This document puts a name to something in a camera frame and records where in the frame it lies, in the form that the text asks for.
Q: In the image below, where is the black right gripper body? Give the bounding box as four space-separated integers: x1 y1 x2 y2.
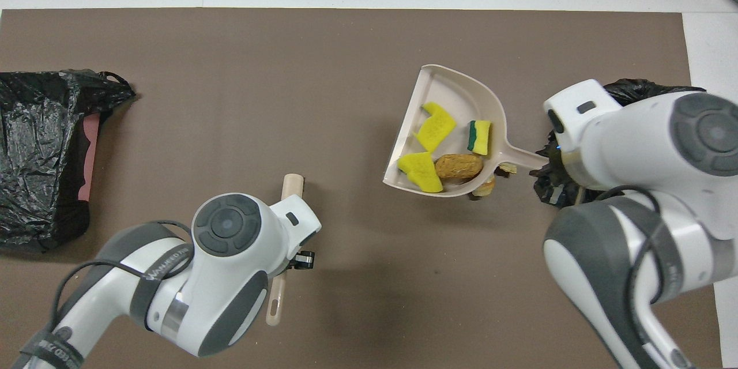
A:
547 137 568 169

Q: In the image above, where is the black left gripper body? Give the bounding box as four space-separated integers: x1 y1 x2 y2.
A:
288 250 317 270

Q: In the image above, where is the beige hand brush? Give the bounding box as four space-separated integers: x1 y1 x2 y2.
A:
265 174 305 327

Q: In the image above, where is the yellow sponge piece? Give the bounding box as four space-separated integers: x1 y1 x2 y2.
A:
415 101 457 154
467 120 492 156
397 152 444 194

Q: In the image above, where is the striped spiral pastry roll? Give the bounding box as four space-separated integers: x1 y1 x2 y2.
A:
470 176 496 201

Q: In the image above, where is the brown toy bread roll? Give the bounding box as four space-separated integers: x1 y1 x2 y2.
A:
434 153 484 180

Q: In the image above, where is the beige plastic dustpan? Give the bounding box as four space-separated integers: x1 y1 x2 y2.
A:
383 64 548 199

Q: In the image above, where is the black bag lined bin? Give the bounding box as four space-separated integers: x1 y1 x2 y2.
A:
529 78 707 209

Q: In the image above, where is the pink plastic bin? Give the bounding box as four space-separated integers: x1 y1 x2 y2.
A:
78 112 102 202

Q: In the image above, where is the right black bag bin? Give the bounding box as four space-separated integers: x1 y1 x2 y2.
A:
0 69 137 253

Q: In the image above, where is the brown table mat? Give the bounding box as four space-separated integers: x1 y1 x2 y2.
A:
0 7 724 369

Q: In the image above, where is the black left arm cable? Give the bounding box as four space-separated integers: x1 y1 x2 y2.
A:
52 220 194 329

